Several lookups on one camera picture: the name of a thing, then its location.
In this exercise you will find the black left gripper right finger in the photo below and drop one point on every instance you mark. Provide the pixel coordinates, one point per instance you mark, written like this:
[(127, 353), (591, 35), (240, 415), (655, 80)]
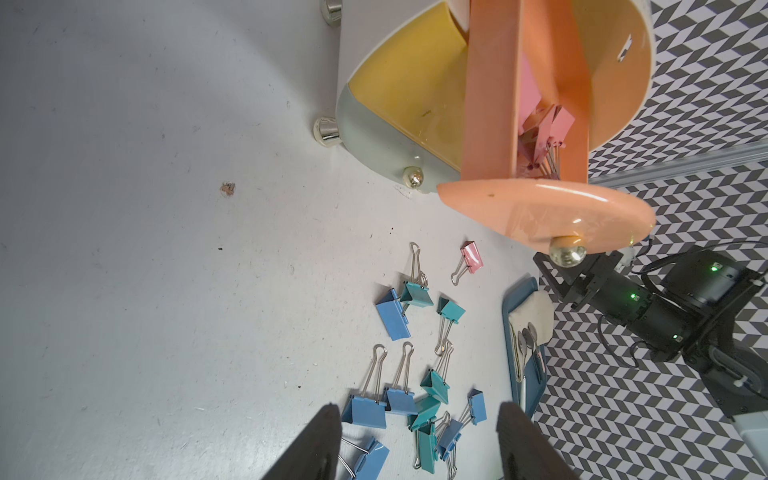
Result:
[(525, 452)]

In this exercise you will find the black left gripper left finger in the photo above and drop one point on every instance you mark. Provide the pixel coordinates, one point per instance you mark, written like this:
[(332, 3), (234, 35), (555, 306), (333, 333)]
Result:
[(313, 455)]

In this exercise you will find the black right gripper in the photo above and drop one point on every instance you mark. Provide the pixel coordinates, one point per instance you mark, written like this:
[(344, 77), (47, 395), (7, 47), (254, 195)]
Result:
[(684, 304)]

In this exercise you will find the pink binder clip top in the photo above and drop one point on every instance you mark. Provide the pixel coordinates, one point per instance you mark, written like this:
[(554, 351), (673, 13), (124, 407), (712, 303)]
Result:
[(470, 262)]

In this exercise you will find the blue binder clip bottom left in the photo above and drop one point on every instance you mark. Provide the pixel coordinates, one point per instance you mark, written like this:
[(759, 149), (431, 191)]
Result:
[(370, 460)]

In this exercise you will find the blue binder clip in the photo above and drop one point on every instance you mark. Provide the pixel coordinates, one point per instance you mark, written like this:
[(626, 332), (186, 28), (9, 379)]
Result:
[(392, 314), (370, 460), (366, 408), (449, 432), (475, 410), (399, 399)]

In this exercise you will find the blue binder clip right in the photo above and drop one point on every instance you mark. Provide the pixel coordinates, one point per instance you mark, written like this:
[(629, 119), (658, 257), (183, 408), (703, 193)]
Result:
[(475, 410)]

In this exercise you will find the blue binder clip centre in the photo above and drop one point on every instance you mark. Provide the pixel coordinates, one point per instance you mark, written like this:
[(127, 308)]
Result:
[(399, 399)]

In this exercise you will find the green binder clip bottom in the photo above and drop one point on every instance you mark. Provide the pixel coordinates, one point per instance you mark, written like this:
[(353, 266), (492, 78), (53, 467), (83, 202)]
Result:
[(426, 448)]

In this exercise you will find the green binder clip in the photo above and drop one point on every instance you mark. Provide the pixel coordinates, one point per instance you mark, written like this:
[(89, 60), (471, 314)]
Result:
[(426, 448), (450, 313), (415, 292), (426, 411), (435, 380)]

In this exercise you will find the green binder clip centre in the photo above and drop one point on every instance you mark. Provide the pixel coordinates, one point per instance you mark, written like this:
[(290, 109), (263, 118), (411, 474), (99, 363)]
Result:
[(426, 411)]

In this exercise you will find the green binder clip middle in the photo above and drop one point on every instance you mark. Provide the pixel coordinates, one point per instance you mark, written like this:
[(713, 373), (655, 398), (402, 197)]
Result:
[(435, 380)]

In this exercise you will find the green binder clip upper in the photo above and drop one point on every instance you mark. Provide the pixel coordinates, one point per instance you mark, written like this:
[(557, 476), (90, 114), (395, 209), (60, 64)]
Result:
[(450, 313)]

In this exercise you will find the blue binder clip upper left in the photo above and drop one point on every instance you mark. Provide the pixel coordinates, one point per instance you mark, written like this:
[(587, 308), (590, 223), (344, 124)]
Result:
[(392, 314)]

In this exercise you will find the green binder clip top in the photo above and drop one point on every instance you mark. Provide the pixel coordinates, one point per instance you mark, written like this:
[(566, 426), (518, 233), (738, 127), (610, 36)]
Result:
[(415, 292)]

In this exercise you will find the white round drawer cabinet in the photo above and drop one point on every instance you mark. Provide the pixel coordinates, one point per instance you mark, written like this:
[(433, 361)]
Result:
[(618, 37)]

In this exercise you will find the pale green bottom drawer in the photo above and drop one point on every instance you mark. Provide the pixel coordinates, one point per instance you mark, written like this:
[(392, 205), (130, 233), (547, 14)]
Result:
[(384, 149)]

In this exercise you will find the yellow middle drawer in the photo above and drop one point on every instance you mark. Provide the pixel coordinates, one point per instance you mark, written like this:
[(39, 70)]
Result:
[(416, 82)]

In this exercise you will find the teal cutting board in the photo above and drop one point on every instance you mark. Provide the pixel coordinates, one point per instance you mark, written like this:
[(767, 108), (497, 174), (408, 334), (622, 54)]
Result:
[(528, 378)]

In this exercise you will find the metal spoons on cloth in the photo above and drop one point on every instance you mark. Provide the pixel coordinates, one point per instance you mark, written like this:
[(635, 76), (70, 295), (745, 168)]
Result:
[(528, 343)]

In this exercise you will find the beige cloth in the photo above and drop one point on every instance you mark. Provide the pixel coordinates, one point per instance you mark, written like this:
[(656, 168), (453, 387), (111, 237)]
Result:
[(537, 309)]

